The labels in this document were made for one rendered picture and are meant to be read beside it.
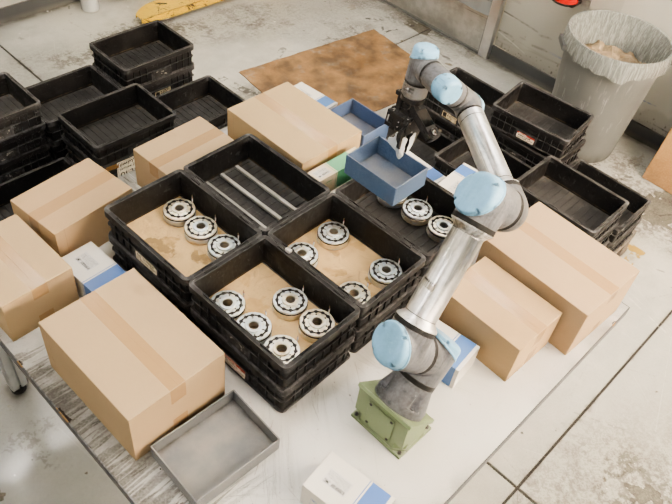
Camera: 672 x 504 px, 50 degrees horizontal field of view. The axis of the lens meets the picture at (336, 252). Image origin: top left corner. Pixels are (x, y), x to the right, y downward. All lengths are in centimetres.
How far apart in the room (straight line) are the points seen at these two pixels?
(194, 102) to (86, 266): 154
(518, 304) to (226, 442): 95
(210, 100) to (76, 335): 192
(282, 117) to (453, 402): 120
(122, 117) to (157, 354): 166
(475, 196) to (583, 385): 168
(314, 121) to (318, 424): 115
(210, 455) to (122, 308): 46
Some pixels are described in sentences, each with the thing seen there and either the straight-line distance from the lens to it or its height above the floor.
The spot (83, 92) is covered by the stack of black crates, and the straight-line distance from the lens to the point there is 377.
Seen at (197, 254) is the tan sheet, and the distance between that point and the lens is 226.
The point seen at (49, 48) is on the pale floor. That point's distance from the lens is 488.
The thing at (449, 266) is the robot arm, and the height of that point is 123.
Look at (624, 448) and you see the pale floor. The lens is 319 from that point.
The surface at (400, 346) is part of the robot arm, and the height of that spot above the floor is 109.
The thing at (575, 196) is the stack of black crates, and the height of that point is 49.
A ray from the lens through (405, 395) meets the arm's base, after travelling 192.
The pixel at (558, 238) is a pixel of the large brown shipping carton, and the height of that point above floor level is 90.
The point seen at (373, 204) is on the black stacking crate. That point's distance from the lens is 248.
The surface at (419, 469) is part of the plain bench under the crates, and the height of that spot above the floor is 70.
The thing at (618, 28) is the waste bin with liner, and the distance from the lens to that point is 451.
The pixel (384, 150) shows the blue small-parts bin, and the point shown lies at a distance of 228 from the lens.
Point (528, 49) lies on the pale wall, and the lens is 496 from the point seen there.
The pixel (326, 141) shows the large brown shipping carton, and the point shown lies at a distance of 260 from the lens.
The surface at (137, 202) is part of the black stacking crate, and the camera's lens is 235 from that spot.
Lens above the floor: 247
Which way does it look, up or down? 46 degrees down
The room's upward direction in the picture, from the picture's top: 9 degrees clockwise
